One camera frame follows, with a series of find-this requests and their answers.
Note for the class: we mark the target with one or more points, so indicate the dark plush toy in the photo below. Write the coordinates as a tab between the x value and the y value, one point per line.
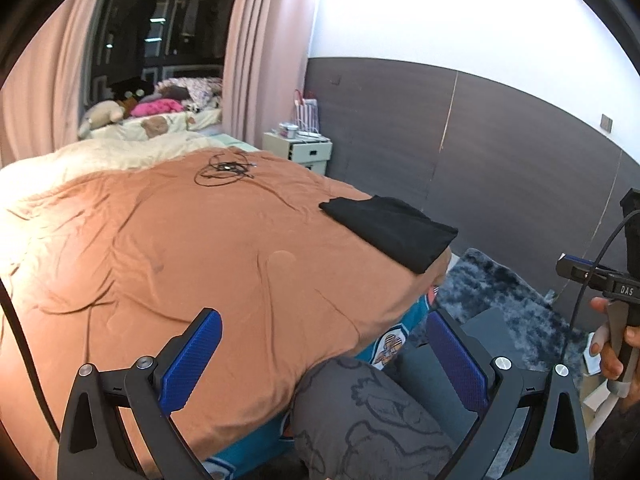
132	94

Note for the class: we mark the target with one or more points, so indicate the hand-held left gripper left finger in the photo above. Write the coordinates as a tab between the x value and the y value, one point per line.
192	355

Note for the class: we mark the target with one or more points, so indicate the pink curtain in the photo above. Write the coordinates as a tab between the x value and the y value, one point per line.
265	60
50	85

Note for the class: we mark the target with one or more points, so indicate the orange blanket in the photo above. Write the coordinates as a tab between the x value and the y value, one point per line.
200	240

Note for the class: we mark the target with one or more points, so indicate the small grey container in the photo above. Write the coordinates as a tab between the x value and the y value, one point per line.
289	130

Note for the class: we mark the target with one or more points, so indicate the black long-sleeve shirt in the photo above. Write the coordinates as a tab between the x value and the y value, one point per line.
395	230

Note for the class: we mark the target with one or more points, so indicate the beige plush toy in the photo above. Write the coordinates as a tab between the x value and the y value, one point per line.
102	115

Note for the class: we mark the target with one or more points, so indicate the white power strip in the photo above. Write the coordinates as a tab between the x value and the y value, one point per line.
311	135

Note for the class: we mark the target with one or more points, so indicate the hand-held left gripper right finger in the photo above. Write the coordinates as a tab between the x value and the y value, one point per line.
457	360

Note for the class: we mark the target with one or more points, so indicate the cream duvet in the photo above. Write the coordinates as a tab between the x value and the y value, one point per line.
125	152

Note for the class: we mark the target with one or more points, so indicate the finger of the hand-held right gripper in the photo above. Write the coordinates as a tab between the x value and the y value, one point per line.
575	270

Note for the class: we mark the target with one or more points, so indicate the wall switch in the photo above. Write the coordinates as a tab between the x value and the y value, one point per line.
606	123

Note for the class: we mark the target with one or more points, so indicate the striped gift bag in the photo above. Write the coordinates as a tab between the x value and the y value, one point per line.
307	115

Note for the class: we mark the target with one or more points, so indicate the person's leg in grey pants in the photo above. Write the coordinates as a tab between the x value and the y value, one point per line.
360	420

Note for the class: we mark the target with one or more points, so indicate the grey shaggy rug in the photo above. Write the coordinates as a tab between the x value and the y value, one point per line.
500	285

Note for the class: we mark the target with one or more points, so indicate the pink cloth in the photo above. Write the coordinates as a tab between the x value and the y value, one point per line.
160	106

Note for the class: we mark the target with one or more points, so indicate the dark hanging coat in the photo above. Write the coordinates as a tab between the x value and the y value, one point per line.
137	25

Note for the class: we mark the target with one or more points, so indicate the brown teddy bear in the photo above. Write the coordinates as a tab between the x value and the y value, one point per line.
155	126

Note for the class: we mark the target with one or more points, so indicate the dark hanging garment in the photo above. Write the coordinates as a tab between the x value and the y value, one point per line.
192	10

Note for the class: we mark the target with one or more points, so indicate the white nightstand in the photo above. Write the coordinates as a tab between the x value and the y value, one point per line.
305	152

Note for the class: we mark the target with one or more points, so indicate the person's right hand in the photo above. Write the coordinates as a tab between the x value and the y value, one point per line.
607	360

